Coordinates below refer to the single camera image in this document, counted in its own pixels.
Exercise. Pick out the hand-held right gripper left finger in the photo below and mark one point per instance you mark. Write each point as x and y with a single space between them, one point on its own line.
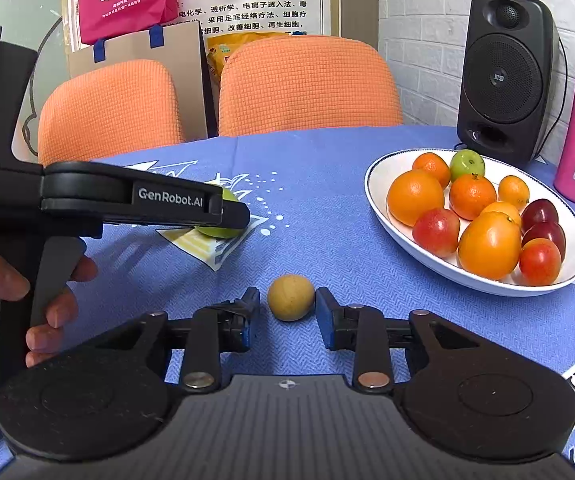
247 337

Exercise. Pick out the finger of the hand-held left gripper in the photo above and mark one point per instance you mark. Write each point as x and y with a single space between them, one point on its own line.
177 200

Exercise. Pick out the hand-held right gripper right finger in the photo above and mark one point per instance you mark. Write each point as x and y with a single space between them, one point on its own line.
325 317

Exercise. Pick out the tan longan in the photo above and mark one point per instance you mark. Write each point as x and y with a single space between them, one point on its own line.
291 297

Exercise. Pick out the green apple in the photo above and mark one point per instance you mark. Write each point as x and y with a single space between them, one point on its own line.
467 164
217 232

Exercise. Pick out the red apple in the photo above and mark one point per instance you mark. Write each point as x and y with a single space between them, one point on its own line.
436 231
540 261

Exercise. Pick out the white plate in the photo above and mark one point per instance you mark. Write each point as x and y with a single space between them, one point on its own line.
380 185

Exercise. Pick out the large orange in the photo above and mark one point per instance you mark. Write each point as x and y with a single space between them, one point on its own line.
490 245
415 196

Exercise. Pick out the tangerine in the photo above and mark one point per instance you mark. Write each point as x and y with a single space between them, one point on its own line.
431 167
472 195

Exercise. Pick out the medium orange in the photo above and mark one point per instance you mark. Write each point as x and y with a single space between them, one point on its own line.
505 209

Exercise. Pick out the small round orange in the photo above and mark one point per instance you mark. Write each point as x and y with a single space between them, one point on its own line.
513 191

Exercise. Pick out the dark red plum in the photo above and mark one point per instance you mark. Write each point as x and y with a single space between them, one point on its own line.
550 235
539 213

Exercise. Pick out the blue printed tablecloth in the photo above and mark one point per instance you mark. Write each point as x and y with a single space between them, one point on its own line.
317 210

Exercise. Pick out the orange fabric chair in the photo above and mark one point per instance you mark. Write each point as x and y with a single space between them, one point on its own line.
112 110
307 90

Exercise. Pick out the beige paper sheet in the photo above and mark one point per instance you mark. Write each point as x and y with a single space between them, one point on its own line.
73 25

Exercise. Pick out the magenta cloth bag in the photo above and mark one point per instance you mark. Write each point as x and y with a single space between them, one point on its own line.
122 5

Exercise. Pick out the yellow plastic bag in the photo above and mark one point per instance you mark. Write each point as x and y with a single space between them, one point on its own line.
232 45

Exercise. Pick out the black speaker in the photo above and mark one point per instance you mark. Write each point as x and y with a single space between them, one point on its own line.
502 80

